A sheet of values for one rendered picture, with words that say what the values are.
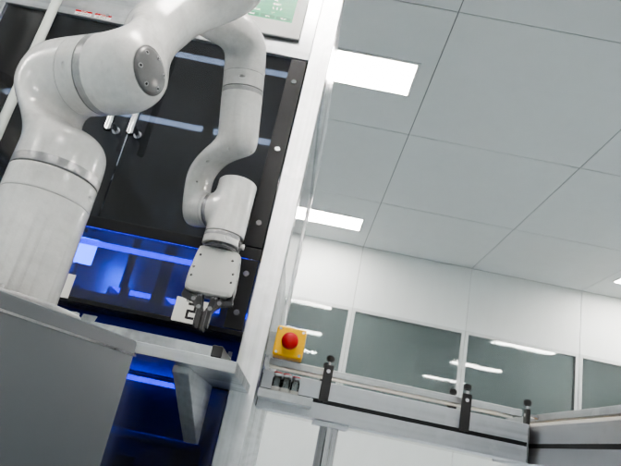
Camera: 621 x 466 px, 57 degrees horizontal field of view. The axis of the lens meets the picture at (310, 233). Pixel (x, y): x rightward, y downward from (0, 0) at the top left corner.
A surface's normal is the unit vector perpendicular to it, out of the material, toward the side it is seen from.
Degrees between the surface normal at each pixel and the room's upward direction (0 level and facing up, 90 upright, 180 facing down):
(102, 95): 159
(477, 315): 90
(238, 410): 90
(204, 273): 92
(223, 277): 92
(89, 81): 136
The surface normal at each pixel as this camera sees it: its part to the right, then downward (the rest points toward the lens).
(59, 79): -0.39, 0.33
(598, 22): -0.19, 0.92
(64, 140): 0.40, -0.37
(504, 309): 0.04, -0.35
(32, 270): 0.69, -0.13
